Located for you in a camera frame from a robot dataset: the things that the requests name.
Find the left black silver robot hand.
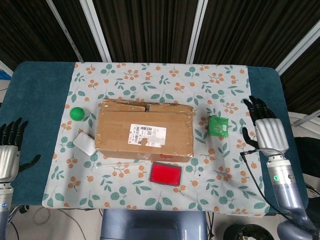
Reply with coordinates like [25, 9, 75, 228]
[0, 117, 42, 185]

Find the green ball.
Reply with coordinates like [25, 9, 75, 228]
[69, 106, 86, 123]

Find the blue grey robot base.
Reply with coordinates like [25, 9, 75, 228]
[99, 209, 209, 240]

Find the teal table cover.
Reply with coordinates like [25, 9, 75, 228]
[0, 61, 307, 213]

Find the red ink pad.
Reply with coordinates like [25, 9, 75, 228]
[148, 161, 183, 188]

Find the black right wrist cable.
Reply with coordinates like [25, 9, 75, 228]
[239, 147, 313, 226]

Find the white aluminium frame post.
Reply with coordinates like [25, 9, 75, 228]
[274, 24, 320, 76]
[186, 0, 209, 64]
[46, 0, 85, 63]
[79, 0, 113, 63]

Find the white plastic case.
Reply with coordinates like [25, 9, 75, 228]
[73, 132, 97, 156]

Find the white metal floor frame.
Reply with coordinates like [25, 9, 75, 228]
[288, 111, 320, 126]

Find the green foil sachet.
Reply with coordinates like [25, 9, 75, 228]
[206, 115, 230, 138]

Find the brown cardboard shipping box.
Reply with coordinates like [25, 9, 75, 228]
[93, 98, 195, 163]

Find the floral leaf print tablecloth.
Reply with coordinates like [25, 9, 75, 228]
[41, 61, 270, 216]

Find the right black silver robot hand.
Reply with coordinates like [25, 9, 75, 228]
[241, 95, 290, 155]

